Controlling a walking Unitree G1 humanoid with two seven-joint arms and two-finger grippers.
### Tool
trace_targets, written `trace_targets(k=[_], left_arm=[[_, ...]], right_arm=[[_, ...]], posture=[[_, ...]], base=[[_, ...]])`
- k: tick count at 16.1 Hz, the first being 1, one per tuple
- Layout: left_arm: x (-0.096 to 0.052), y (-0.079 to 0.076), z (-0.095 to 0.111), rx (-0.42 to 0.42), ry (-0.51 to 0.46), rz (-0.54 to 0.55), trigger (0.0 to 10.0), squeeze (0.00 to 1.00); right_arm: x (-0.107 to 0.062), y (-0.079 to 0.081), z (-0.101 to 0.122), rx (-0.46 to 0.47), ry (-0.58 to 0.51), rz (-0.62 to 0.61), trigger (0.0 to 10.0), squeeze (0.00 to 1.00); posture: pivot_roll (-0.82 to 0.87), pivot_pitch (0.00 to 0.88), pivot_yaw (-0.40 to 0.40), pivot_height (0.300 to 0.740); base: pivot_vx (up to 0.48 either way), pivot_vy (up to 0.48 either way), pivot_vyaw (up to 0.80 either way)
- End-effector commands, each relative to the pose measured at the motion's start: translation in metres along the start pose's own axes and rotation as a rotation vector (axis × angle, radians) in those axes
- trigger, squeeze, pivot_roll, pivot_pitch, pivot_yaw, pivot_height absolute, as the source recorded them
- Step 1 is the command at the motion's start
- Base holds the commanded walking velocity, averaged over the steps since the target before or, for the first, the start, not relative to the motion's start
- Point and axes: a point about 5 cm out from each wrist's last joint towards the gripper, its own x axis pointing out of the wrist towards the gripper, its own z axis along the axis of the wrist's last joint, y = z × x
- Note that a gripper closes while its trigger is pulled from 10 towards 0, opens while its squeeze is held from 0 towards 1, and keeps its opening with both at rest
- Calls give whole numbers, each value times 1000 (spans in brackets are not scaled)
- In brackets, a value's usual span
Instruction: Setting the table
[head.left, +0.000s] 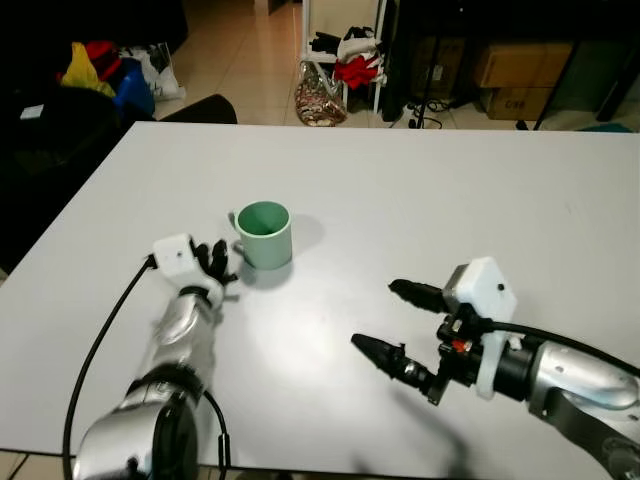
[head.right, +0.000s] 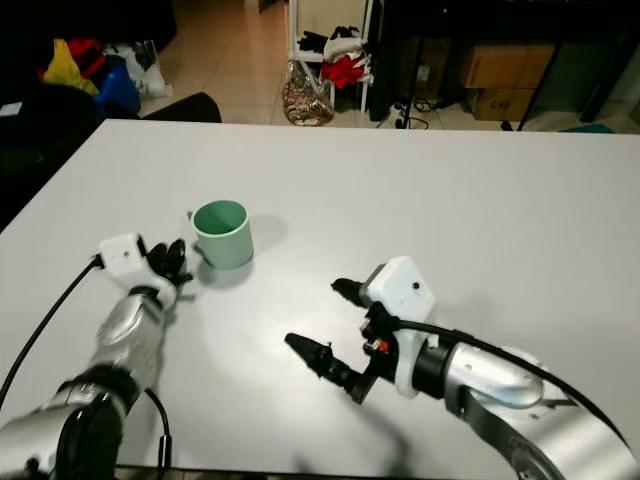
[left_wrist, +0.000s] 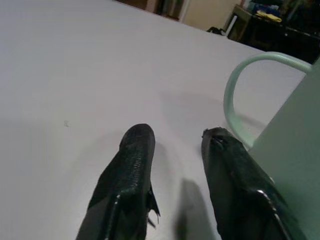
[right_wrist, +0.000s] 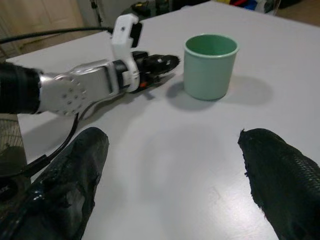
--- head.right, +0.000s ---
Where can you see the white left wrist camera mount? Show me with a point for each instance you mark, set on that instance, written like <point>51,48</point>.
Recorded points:
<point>122,255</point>

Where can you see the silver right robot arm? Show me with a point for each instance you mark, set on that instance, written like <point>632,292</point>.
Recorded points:
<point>490,380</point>

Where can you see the red cloth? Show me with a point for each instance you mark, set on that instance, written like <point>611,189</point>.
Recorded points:
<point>87,52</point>

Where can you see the white rack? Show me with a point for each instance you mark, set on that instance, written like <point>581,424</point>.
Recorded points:
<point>295,30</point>

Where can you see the black garment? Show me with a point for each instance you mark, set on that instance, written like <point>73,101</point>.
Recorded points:
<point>312,42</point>

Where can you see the blue bag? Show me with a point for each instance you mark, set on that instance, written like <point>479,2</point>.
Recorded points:
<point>120,92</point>

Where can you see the black chair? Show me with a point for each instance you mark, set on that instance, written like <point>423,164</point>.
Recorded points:
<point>182,108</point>

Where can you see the yellow cloth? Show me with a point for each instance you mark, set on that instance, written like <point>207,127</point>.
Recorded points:
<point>68,70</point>

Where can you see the patterned bag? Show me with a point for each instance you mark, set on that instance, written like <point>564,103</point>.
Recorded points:
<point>308,98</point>

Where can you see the white garment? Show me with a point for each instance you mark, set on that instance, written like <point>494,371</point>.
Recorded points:
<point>347,43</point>

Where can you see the white plastic bag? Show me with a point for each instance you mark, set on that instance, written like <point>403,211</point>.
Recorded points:
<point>152,70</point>

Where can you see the large cardboard box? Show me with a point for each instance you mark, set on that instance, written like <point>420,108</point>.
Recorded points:
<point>505,65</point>

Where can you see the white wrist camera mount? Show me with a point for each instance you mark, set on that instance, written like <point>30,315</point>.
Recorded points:
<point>122,255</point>
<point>400,285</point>

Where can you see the small cardboard box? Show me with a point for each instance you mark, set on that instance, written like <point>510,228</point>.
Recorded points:
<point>500,103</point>

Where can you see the red garment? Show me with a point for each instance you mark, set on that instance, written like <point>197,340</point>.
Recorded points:
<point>345,72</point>

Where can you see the dark brown box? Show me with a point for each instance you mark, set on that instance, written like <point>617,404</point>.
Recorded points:
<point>428,70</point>

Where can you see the teal floor mat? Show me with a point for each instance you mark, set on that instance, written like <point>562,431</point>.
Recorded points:
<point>588,128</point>

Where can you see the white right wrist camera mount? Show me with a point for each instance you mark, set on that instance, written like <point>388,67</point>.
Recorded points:
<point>400,285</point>

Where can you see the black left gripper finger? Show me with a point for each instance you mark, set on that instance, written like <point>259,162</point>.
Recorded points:
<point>182,275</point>
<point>173,251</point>

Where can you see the green mug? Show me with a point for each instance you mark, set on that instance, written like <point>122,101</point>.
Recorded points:
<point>225,245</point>

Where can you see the black desk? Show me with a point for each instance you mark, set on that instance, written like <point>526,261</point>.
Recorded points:
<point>510,20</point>

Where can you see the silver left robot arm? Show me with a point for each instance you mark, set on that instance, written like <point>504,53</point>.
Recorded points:
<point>130,335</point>

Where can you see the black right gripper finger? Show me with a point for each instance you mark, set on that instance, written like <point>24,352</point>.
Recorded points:
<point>315,358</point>
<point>350,290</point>

